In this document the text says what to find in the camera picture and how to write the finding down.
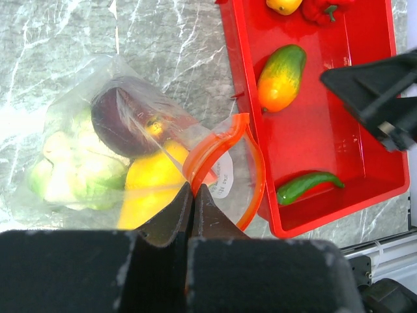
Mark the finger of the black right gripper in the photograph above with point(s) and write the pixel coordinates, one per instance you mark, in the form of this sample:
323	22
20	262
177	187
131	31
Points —
371	93

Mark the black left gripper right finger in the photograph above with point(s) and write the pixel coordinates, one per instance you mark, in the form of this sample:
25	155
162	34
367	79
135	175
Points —
236	274

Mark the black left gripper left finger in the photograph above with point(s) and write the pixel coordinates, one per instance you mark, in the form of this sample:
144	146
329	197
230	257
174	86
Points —
142	270

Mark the yellow mango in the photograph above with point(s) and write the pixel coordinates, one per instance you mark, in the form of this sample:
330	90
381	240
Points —
152	182

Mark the red bell pepper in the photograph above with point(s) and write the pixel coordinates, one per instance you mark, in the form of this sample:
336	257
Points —
324	12

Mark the green orange mango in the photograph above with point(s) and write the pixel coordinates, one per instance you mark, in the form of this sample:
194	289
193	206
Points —
280	80

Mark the white cauliflower with leaves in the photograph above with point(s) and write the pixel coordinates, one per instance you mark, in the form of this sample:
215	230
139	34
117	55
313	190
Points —
77	170

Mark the clear zip top bag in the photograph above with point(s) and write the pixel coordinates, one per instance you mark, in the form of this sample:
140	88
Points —
224	158

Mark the dark red apple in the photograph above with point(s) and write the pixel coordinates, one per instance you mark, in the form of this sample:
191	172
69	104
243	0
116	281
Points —
132	117

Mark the red plastic bin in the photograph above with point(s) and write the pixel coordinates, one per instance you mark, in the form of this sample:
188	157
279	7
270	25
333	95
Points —
315	133

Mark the green chili pepper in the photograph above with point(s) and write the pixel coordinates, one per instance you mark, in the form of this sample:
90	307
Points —
292	190

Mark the small yellow orange fruit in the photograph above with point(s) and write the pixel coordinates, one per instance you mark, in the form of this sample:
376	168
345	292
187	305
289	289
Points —
284	7

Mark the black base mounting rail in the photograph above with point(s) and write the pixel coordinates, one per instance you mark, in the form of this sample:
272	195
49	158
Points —
385	269

